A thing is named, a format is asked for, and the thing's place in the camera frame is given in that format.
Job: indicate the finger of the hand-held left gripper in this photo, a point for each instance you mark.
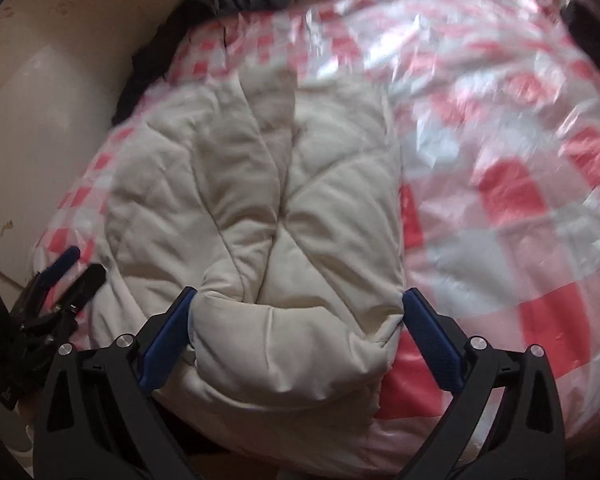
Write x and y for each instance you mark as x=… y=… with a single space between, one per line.
x=86 y=282
x=62 y=261

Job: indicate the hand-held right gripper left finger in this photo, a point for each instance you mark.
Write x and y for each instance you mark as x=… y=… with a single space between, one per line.
x=167 y=330

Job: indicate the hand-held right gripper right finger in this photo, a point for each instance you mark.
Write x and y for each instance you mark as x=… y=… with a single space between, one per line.
x=432 y=335

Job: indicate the cream quilted jacket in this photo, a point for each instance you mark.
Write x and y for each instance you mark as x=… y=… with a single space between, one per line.
x=240 y=210

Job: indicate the red white checked bedsheet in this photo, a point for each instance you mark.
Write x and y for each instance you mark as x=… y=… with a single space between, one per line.
x=545 y=310

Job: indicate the black cloth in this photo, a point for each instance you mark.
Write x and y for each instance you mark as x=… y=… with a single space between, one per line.
x=150 y=55

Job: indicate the clear plastic sheet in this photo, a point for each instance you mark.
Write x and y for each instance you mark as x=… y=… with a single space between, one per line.
x=480 y=110

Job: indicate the dark cloth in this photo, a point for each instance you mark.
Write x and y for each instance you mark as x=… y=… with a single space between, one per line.
x=592 y=25

